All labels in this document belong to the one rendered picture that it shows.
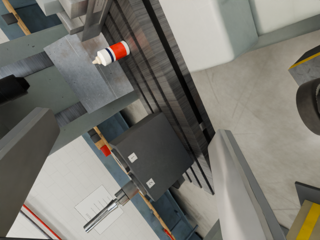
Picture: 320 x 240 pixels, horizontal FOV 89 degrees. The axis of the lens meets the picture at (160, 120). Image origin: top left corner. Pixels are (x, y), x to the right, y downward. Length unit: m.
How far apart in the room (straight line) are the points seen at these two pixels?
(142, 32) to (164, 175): 0.41
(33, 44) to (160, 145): 0.66
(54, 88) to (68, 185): 4.32
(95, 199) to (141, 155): 4.85
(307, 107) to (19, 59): 1.05
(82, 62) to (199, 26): 0.55
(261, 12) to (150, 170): 0.49
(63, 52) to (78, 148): 4.07
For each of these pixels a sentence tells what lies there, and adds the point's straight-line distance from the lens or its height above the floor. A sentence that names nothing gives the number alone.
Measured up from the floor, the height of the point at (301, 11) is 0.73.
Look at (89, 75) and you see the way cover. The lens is 0.81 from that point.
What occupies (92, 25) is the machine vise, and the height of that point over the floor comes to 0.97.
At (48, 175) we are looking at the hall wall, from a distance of 4.94.
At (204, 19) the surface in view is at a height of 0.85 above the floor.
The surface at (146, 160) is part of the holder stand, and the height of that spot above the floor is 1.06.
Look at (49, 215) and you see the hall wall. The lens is 5.34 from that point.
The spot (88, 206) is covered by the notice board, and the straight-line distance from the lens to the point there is 5.37.
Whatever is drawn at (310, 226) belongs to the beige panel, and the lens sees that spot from 1.91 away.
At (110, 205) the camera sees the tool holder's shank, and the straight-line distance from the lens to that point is 0.58.
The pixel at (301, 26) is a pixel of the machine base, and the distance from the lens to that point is 1.03.
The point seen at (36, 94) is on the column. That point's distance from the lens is 0.85.
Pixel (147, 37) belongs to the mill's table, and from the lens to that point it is 0.43.
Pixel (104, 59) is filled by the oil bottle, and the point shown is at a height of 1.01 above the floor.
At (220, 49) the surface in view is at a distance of 0.40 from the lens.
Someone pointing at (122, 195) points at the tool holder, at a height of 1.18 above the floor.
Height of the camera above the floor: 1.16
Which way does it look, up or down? 23 degrees down
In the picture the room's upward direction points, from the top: 127 degrees counter-clockwise
